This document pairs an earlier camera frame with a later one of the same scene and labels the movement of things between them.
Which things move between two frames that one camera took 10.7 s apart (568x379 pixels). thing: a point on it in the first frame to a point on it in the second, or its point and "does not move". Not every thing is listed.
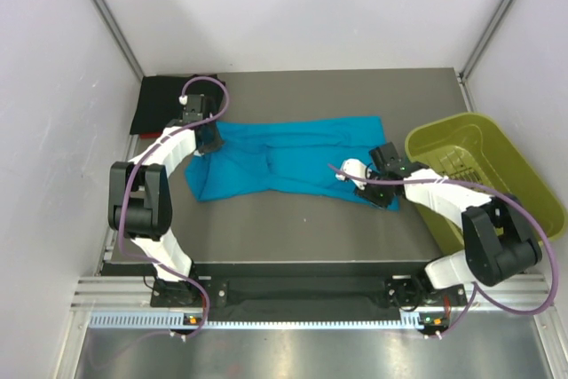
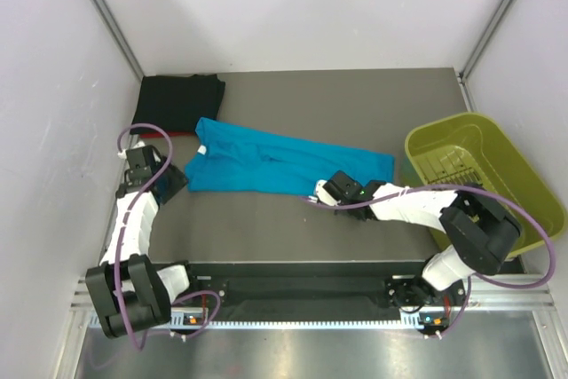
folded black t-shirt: [157, 103] does not move
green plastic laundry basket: [470, 147] does not move
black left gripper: [215, 144] to [177, 181]
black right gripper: [367, 194] to [343, 211]
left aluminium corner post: [106, 15] does not move
